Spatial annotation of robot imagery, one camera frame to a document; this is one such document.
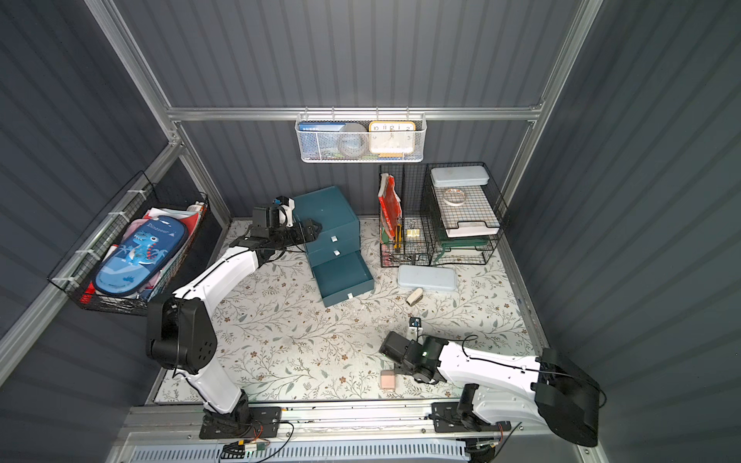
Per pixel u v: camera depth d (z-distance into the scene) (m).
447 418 0.73
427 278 1.00
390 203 1.15
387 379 0.79
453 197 0.99
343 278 0.97
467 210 0.96
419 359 0.62
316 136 0.83
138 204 0.76
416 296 0.94
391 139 0.88
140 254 0.65
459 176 1.02
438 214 1.07
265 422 0.74
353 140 0.90
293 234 0.80
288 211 0.80
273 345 0.87
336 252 0.96
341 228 0.89
